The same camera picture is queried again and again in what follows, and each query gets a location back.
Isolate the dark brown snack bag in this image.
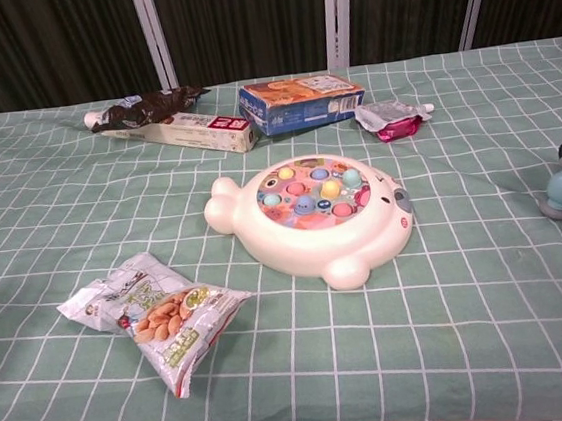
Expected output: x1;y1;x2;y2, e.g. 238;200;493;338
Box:
88;83;214;135

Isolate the white red toothpaste box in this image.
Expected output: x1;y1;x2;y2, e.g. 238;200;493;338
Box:
99;103;261;169

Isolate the silver nut snack bag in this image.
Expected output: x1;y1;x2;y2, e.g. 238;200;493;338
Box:
51;240;266;411

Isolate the blue orange cardboard box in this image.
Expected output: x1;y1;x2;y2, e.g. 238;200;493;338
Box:
236;70;370;140

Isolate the green checked tablecloth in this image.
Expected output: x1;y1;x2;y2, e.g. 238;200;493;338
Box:
0;35;562;421

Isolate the dark pleated curtain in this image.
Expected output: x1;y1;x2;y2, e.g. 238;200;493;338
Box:
0;0;562;115

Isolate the white whack-a-mole toy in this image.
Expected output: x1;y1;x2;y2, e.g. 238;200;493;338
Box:
199;144;422;306

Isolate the silver pink spout pouch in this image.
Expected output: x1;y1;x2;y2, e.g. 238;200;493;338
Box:
353;95;439;147

